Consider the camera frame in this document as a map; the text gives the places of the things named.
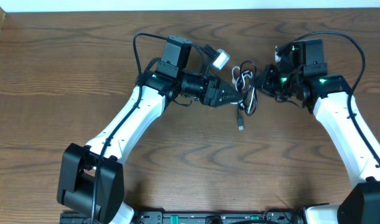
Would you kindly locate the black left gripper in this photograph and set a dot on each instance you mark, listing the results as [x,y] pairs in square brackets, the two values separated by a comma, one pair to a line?
[210,96]

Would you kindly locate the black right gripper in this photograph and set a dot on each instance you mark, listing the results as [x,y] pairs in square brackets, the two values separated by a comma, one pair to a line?
[263,80]

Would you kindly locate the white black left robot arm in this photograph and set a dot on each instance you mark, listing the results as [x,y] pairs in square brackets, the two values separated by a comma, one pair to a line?
[91,178]

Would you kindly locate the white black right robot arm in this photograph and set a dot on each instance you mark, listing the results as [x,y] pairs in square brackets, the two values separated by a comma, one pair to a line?
[330,99]

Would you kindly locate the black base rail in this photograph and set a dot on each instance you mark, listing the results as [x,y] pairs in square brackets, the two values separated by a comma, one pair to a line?
[270,216]

